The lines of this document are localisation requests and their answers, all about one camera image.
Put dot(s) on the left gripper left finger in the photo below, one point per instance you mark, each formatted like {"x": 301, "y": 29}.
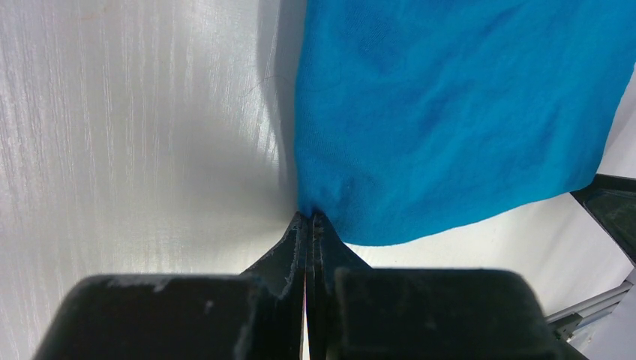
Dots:
{"x": 257, "y": 314}

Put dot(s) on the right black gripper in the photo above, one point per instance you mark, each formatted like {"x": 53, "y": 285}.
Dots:
{"x": 610, "y": 201}

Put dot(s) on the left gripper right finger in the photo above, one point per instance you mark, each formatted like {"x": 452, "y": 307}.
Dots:
{"x": 359, "y": 312}

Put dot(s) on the blue t-shirt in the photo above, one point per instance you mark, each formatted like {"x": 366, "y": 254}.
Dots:
{"x": 415, "y": 117}

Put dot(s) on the aluminium frame rail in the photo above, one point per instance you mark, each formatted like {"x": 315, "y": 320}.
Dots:
{"x": 566, "y": 322}

